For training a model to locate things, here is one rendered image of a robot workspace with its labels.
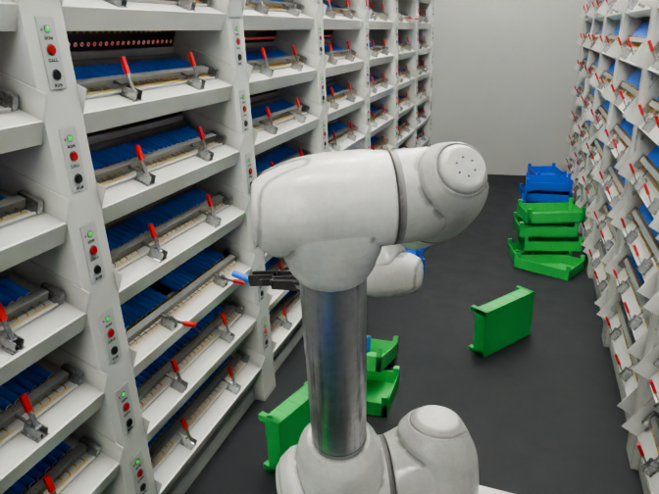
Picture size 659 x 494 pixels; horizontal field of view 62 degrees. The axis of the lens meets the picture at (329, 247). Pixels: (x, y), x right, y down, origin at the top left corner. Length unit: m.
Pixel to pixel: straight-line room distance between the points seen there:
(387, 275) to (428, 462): 0.41
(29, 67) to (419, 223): 0.73
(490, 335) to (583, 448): 0.57
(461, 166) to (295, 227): 0.22
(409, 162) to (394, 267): 0.56
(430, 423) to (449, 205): 0.53
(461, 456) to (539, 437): 0.87
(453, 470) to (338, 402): 0.29
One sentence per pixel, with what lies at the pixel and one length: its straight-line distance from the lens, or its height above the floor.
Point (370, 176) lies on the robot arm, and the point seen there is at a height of 1.05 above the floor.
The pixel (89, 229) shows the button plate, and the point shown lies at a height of 0.88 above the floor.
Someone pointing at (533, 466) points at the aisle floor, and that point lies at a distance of 1.86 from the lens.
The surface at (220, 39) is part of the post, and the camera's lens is 1.69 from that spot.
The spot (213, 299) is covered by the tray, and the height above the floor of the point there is 0.53.
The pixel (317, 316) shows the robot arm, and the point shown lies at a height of 0.83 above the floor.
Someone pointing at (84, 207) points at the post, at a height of 0.92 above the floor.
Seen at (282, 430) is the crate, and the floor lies 0.17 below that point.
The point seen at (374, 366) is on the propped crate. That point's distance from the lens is 2.00.
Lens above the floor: 1.21
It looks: 21 degrees down
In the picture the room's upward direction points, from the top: 3 degrees counter-clockwise
